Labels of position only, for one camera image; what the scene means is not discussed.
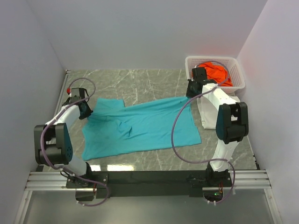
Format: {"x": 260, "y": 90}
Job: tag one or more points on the folded white t shirt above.
{"x": 208, "y": 106}

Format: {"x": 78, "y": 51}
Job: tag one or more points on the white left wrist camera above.
{"x": 68, "y": 92}

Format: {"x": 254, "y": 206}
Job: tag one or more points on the aluminium rail frame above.
{"x": 47, "y": 201}

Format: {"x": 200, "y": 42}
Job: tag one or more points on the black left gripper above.
{"x": 87, "y": 113}

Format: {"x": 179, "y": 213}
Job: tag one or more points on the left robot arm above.
{"x": 53, "y": 144}

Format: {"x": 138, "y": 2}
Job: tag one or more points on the turquoise t shirt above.
{"x": 114, "y": 129}

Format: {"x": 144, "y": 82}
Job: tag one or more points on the orange t shirt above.
{"x": 210, "y": 70}

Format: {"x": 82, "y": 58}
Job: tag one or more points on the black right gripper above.
{"x": 189, "y": 94}

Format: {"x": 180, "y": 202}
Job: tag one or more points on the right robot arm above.
{"x": 231, "y": 124}

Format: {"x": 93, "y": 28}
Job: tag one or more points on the black base crossbar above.
{"x": 152, "y": 183}

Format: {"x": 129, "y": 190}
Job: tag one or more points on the white plastic laundry basket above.
{"x": 232, "y": 64}

